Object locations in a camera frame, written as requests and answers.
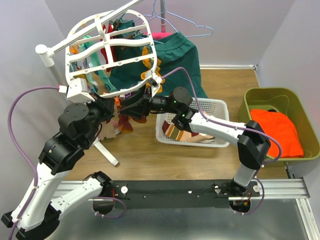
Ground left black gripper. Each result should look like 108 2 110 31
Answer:
79 91 117 146

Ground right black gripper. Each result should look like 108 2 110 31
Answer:
118 83 179 121

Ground white round clip hanger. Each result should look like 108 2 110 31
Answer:
61 9 163 101

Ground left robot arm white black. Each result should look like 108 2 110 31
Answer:
1 96 115 240

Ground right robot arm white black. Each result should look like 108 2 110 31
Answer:
119 86 271 196

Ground mustard yellow hanging socks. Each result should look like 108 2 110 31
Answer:
140 46 166 94

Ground purple striped hanging sock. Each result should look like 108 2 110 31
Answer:
115 93 147 134

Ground green trousers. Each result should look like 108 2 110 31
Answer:
109 32 208 98

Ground red hanging garment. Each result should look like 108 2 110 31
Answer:
100 23 118 73

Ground pink garment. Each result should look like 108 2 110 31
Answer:
151 32 172 41

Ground white drying rack pole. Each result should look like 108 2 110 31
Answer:
34 0 146 167

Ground white laundry basket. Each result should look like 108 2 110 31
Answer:
155 97 230 148

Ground dark brown hanging sock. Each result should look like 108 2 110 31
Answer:
110 19 141 40

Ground vertical metal pole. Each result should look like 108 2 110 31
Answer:
160 0 166 33

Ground orange cloth in bin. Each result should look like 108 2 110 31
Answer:
250 109 304 158

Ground olive green plastic bin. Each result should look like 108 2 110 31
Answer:
237 86 320 166

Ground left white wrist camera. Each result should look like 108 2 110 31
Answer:
58 78 95 104

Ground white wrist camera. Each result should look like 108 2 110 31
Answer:
58 78 95 104
145 70 163 98

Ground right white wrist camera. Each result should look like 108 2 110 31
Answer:
145 70 163 98

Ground aluminium rail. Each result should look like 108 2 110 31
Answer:
52 177 311 201

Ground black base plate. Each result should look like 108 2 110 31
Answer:
112 179 260 209

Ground blue wire hanger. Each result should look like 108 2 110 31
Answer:
143 0 215 39

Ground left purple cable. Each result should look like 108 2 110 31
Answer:
7 85 63 240

